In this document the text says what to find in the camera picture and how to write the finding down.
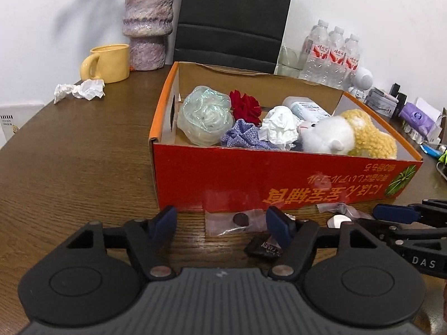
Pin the small black box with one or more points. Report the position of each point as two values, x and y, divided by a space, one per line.
396 92

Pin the black sachet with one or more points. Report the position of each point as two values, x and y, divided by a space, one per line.
260 247

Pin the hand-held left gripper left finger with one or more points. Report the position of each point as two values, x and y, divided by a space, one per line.
161 224

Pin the yellow-green toy car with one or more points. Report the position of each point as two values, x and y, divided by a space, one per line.
443 156

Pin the clear glass cup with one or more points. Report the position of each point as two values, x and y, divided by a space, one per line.
290 61

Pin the red fabric rose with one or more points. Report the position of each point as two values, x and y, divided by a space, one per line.
246 106

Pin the clear bag with dark disc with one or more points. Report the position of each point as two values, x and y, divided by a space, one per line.
230 222

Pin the purple tissue pack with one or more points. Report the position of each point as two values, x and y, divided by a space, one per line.
417 118

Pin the purple ceramic vase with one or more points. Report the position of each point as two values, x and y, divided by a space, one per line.
148 24

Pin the grey pouch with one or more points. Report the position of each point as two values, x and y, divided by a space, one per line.
382 100

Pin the red cardboard box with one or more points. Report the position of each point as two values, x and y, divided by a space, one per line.
265 178

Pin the crumpled white paper tissue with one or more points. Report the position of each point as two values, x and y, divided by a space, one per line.
82 90

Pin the white robot toy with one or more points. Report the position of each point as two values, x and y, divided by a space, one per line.
361 81

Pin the yellow mug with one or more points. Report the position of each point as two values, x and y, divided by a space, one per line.
110 63

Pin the white tissue ball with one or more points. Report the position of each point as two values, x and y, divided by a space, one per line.
281 125

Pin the white box by wall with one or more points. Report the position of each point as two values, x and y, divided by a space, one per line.
19 125

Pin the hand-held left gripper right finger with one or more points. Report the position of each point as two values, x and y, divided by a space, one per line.
279 227

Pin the iridescent mesh flower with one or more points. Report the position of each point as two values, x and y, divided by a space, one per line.
206 115

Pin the clear cotton swab box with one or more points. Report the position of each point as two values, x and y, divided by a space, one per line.
309 109

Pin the white and yellow plush toy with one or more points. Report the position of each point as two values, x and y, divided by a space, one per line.
335 135

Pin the small white piece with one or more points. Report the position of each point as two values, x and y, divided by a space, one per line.
338 221

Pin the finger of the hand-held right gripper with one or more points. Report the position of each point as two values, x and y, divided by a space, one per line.
394 213
384 229

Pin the clear plastic packet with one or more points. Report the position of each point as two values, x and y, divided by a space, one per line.
335 209

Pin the black paper bag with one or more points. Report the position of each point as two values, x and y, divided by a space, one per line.
234 17

